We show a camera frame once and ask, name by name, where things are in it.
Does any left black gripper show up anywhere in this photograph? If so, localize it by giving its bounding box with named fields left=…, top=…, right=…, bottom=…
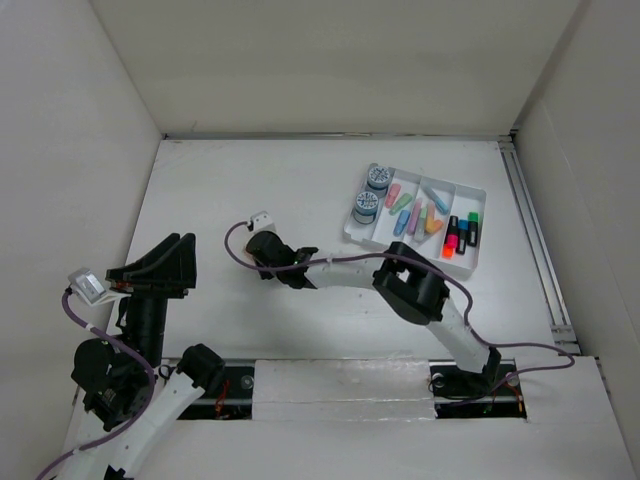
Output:
left=109, top=230, right=197, bottom=367

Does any blue patterned tape roll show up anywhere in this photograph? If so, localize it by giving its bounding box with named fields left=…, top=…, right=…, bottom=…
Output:
left=365, top=165, right=393, bottom=193

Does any blue eraser case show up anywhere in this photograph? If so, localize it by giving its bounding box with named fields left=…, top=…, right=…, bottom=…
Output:
left=393, top=209, right=411, bottom=237

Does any green eraser case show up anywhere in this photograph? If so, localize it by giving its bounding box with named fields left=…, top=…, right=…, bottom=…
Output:
left=389, top=193, right=413, bottom=215

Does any green cap clear marker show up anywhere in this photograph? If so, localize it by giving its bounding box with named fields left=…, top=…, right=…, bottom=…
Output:
left=415, top=207, right=428, bottom=231

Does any purple translucent marker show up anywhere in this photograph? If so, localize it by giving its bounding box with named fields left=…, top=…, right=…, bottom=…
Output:
left=407, top=199, right=422, bottom=235

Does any yellow cap translucent marker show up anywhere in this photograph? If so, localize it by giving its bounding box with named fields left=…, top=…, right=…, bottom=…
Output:
left=424, top=201, right=444, bottom=235

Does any blue cap clear marker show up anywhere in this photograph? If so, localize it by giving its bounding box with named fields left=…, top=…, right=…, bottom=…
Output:
left=422, top=185, right=449, bottom=215

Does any orange cap black highlighter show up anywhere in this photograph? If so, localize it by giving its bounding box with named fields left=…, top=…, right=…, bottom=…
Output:
left=442, top=245, right=455, bottom=259

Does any pink cap black highlighter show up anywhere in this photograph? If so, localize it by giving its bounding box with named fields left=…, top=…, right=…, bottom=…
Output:
left=445, top=215, right=459, bottom=250

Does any blue cap black highlighter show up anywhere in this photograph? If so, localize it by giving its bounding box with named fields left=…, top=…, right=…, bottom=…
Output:
left=456, top=219, right=469, bottom=255

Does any green cap black highlighter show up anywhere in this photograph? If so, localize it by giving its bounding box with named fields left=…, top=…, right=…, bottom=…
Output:
left=467, top=211, right=479, bottom=247

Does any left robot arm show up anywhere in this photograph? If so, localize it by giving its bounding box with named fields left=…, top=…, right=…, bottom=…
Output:
left=54, top=233, right=225, bottom=479

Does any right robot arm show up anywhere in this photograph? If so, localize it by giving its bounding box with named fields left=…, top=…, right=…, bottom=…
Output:
left=245, top=231, right=501, bottom=400

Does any white divided organizer tray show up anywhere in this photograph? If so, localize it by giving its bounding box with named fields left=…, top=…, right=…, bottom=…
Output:
left=343, top=163, right=487, bottom=278

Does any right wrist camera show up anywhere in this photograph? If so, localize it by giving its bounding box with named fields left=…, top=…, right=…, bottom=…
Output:
left=247, top=211, right=276, bottom=234

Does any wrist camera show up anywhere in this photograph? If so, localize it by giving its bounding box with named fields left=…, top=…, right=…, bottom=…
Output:
left=247, top=211, right=276, bottom=234
left=68, top=268, right=109, bottom=306

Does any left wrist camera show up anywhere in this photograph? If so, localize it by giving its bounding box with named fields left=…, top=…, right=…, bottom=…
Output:
left=68, top=268, right=109, bottom=306

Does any metal mounting rail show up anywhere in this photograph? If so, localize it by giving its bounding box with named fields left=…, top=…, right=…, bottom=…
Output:
left=164, top=357, right=526, bottom=421

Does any aluminium frame profile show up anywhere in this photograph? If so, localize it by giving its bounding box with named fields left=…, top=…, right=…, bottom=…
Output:
left=498, top=136, right=582, bottom=355

